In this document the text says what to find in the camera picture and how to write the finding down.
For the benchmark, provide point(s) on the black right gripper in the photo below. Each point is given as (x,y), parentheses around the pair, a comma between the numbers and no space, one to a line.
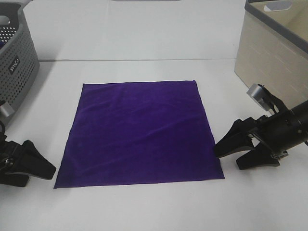
(274,133)

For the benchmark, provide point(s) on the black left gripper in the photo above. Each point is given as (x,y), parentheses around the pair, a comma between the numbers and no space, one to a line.
(33,162)

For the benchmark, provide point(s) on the purple towel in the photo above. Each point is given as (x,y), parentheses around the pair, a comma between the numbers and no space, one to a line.
(139,133)

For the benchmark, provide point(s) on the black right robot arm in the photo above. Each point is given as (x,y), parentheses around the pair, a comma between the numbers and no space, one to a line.
(300,125)

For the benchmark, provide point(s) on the beige storage bin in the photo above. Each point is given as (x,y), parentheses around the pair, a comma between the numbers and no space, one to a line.
(273,48)

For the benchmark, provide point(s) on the grey perforated plastic basket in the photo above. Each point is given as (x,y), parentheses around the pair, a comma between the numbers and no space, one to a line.
(19,64)

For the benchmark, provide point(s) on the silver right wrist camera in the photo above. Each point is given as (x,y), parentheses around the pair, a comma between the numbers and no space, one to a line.
(262,97)

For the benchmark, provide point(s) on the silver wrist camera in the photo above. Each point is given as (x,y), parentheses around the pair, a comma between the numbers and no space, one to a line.
(262,97)
(5,109)

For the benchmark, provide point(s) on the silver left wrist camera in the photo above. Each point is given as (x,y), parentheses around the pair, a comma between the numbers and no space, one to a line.
(5,109)

